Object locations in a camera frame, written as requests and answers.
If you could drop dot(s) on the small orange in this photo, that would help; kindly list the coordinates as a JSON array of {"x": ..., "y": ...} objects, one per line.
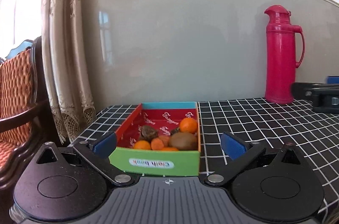
[
  {"x": 169, "y": 149},
  {"x": 142, "y": 145},
  {"x": 188, "y": 125}
]

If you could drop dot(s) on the beige lace curtain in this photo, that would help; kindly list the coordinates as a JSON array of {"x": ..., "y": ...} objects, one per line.
[{"x": 68, "y": 67}]

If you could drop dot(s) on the brown kiwi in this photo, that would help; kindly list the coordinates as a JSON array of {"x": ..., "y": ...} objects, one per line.
[{"x": 182, "y": 140}]

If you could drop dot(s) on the black white checked tablecloth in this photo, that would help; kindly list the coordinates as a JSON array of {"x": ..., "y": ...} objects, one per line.
[{"x": 251, "y": 120}]

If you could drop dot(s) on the bright window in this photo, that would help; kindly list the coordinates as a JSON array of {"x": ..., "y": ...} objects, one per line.
[{"x": 21, "y": 1}]

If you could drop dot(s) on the colourful cardboard box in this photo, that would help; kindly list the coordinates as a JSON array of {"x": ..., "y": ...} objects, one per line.
[{"x": 159, "y": 163}]

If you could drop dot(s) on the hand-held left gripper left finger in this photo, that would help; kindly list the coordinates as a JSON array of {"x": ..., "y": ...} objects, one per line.
[{"x": 106, "y": 144}]

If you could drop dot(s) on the dark water chestnut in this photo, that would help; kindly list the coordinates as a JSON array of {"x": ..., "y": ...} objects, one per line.
[
  {"x": 148, "y": 132},
  {"x": 176, "y": 130}
]

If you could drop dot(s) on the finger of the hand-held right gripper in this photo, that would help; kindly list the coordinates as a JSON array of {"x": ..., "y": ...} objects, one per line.
[
  {"x": 333, "y": 80},
  {"x": 302, "y": 89}
]

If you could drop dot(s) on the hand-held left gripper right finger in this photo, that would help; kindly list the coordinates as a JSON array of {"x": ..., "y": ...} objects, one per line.
[{"x": 233, "y": 145}]

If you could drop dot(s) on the pink thermos jug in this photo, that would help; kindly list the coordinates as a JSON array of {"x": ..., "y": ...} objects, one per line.
[{"x": 280, "y": 67}]

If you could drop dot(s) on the wooden chair with orange cushion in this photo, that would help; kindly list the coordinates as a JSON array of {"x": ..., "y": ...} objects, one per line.
[{"x": 16, "y": 86}]

